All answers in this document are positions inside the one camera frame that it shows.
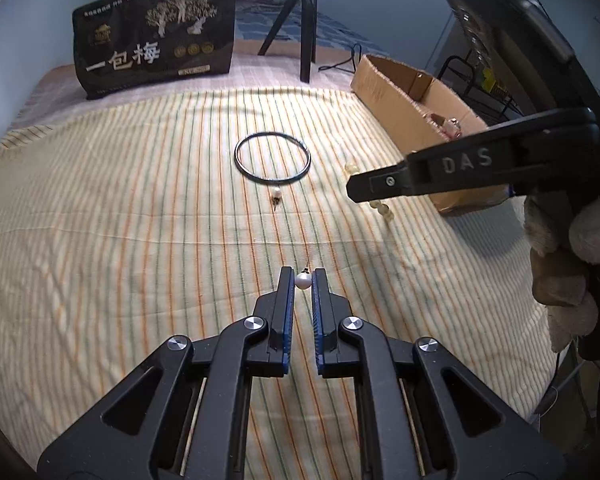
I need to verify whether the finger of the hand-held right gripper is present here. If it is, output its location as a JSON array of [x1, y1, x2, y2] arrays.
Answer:
[[346, 106, 600, 206]]

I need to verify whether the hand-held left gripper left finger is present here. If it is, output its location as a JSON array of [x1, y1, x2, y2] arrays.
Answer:
[[36, 266, 296, 480]]

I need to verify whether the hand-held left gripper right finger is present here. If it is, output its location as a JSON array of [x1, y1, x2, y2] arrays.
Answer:
[[311, 267, 566, 480]]

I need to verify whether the cream bead bracelet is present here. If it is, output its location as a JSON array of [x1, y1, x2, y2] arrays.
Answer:
[[343, 160, 397, 222]]

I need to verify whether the cardboard box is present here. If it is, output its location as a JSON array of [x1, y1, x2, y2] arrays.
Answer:
[[351, 54, 511, 217]]

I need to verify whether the person's right hand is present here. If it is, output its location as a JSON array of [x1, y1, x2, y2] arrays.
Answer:
[[522, 192, 600, 356]]

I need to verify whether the yellow box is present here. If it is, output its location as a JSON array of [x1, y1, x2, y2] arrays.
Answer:
[[480, 67, 507, 97]]

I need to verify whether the clothes rack with garments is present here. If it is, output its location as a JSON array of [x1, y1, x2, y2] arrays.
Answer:
[[437, 55, 523, 126]]

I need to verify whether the black bangle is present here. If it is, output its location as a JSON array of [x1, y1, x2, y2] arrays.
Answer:
[[234, 132, 312, 184]]

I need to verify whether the yellow striped cloth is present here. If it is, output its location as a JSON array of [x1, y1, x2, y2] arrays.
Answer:
[[0, 87, 576, 480]]

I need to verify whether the blue patterned sheet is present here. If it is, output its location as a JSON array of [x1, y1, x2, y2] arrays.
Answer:
[[235, 0, 391, 56]]

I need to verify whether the black tripod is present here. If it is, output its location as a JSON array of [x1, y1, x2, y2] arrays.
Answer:
[[257, 0, 321, 83]]

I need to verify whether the black snack bag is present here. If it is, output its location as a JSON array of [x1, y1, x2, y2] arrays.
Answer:
[[72, 0, 238, 101]]

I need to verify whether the black cable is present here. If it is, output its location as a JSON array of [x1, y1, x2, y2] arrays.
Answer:
[[320, 42, 367, 73]]

